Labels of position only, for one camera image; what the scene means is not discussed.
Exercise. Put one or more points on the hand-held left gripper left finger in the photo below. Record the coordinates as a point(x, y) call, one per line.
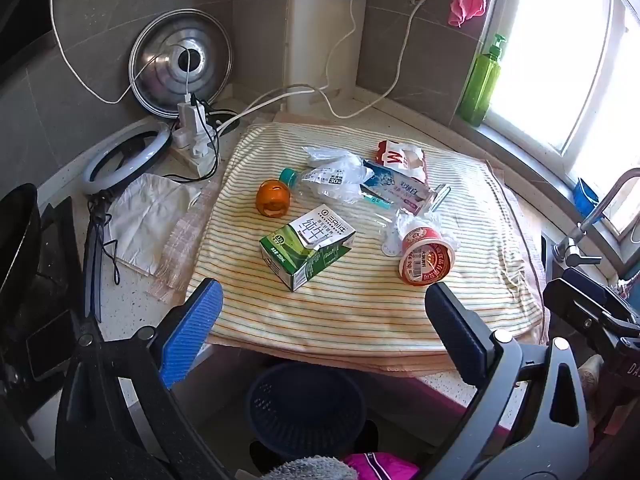
point(192, 332)

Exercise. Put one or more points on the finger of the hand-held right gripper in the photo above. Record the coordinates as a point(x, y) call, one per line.
point(575, 297)

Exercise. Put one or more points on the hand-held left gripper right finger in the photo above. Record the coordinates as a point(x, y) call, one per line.
point(452, 332)

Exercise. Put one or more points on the red and white paper cup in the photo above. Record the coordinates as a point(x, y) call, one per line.
point(427, 260)

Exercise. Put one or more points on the clear plastic blister packaging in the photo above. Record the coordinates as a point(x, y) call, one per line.
point(387, 232)

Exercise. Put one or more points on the blue plastic basket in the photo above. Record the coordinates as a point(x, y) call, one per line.
point(305, 410)

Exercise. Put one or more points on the green and white milk carton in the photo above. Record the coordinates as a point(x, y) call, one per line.
point(307, 250)

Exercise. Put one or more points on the blue and white toothpaste box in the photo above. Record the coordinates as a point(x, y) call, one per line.
point(400, 186)

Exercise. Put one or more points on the clear bottle with teal cap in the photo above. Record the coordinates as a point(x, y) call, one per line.
point(295, 180)

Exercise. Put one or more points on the red and white snack wrapper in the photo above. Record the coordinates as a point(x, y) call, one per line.
point(395, 155)

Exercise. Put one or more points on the clear plastic bag with label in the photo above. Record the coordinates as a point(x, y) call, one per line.
point(335, 170)

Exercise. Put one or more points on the person's right hand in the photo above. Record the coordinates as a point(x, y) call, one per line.
point(592, 375)

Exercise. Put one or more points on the steel faucet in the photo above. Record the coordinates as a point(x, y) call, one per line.
point(580, 251)

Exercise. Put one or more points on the tan fuzzy towel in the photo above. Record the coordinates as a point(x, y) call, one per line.
point(172, 270)

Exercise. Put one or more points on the blue plastic container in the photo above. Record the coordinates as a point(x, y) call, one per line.
point(585, 199)

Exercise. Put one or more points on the striped towel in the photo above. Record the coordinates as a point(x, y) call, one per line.
point(350, 305)

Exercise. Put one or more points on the crumpled white plastic film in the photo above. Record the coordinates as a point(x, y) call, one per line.
point(407, 220)

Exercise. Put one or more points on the white cloth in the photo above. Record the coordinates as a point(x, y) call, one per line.
point(145, 220)

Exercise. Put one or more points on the black smartphone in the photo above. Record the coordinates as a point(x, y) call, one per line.
point(50, 345)

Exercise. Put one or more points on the person's pink jacket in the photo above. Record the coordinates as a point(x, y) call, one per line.
point(385, 466)

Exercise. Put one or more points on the white power strip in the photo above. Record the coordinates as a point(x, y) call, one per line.
point(196, 160)

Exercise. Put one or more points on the person's grey fuzzy leg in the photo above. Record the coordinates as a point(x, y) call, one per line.
point(305, 469)

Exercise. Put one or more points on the black wok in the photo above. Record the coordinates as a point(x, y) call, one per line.
point(20, 240)

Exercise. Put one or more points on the white charger plug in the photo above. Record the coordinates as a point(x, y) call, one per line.
point(189, 110)

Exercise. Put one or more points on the green soap pump bottle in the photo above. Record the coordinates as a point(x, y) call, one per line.
point(482, 85)

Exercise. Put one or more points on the window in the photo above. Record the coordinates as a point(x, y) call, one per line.
point(550, 60)

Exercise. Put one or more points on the steel pot lid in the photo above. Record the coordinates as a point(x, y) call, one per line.
point(160, 60)

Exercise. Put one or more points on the white cutting board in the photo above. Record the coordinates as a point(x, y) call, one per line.
point(310, 35)

